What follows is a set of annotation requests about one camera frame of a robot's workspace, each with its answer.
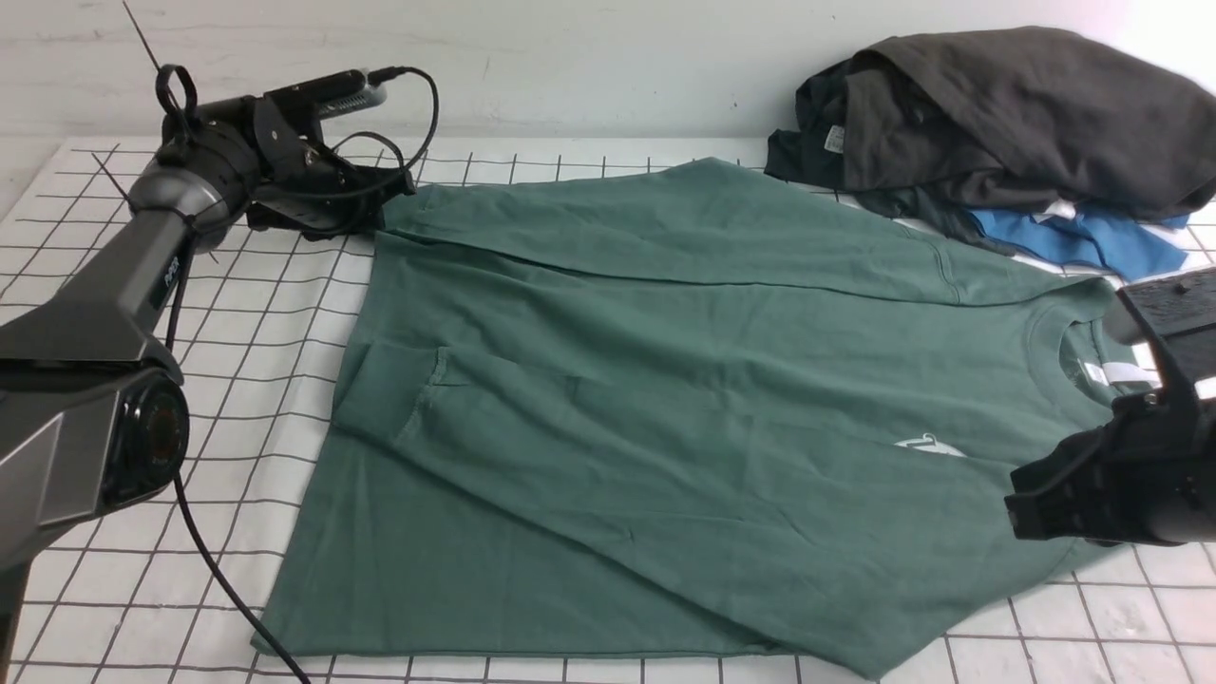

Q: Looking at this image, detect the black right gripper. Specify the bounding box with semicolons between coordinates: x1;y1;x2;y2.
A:
1004;389;1215;548

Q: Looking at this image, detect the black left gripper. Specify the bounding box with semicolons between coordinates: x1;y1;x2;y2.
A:
157;90;416;239

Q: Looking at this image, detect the green long-sleeved shirt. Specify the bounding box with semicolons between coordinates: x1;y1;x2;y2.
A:
261;159;1135;678

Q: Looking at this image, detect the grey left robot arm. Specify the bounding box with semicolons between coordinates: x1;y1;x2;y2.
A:
1;94;416;667

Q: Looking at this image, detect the blue shirt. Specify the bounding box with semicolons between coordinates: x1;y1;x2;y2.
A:
968;209;1187;281

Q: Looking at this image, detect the dark grey shirt pile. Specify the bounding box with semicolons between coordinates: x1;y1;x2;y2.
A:
765;27;1215;222

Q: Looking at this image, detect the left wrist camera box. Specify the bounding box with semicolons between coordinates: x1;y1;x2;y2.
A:
265;69;388;120

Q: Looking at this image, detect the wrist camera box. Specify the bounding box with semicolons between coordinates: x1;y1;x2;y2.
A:
1104;265;1215;403
265;69;388;120

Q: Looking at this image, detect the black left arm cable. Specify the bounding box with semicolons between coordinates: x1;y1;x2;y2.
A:
157;65;443;684

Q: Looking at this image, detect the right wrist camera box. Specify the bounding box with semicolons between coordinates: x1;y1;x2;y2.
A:
1104;265;1215;403

